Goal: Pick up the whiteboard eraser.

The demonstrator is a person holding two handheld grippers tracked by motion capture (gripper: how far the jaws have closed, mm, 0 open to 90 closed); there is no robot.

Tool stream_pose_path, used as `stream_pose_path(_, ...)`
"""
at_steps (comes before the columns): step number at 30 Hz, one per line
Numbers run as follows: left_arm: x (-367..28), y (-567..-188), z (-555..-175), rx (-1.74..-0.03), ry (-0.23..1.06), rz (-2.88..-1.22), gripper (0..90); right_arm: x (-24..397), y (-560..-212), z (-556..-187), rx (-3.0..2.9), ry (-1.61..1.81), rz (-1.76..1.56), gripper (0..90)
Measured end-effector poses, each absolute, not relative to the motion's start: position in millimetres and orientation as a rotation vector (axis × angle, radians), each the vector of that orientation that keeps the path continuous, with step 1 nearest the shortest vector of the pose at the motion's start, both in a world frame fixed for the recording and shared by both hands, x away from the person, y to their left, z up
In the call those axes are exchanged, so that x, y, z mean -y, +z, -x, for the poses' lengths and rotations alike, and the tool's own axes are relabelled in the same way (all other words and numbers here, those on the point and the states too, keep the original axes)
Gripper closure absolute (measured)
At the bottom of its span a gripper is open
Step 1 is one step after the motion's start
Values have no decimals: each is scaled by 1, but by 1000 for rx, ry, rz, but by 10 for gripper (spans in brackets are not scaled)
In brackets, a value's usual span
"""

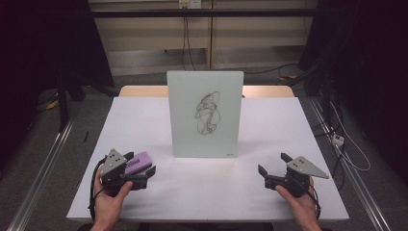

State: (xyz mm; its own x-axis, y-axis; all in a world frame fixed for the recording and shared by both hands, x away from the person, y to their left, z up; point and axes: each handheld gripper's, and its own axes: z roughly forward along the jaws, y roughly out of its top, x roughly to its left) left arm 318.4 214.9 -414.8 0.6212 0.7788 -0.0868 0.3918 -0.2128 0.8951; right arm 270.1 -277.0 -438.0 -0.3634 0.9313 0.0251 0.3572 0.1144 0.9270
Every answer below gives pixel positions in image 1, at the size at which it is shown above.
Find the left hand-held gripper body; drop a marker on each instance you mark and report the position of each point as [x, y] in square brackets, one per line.
[113, 162]

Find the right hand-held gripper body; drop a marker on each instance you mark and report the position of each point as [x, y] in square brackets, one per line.
[301, 166]

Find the purple whiteboard eraser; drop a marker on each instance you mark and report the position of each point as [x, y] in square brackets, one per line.
[138, 162]

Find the white whiteboard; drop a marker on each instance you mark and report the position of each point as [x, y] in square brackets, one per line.
[205, 93]

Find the person's right hand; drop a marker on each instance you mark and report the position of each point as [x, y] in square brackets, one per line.
[303, 208]

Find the person's left hand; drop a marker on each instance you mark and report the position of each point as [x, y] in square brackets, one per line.
[109, 205]

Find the white power adapter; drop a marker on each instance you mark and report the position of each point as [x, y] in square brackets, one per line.
[337, 140]

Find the wooden table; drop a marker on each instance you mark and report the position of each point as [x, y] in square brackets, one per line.
[144, 91]

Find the black metal stand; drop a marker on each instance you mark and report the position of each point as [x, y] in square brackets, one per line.
[325, 93]
[62, 102]

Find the yellow floor tape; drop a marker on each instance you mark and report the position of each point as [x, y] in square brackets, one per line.
[52, 105]

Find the black curtain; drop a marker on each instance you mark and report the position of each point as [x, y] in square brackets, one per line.
[32, 64]
[375, 80]

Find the black horizontal bar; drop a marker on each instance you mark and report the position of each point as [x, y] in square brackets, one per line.
[256, 12]

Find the metal floor rail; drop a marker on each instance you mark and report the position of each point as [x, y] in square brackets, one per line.
[356, 183]
[38, 181]

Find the white wall socket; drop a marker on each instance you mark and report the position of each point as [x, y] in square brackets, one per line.
[190, 3]

